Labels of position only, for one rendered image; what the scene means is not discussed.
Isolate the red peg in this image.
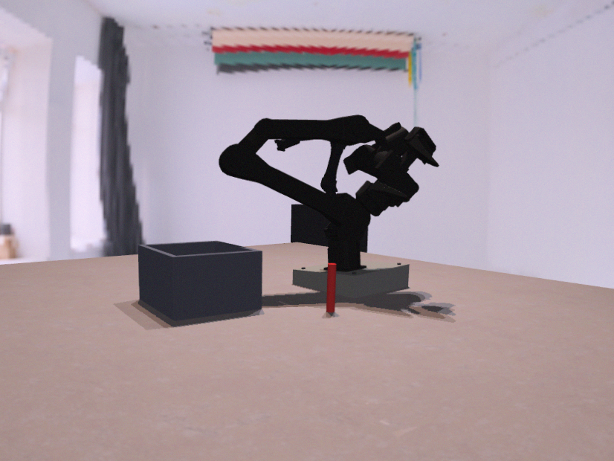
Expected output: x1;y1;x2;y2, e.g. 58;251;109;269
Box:
326;263;337;312

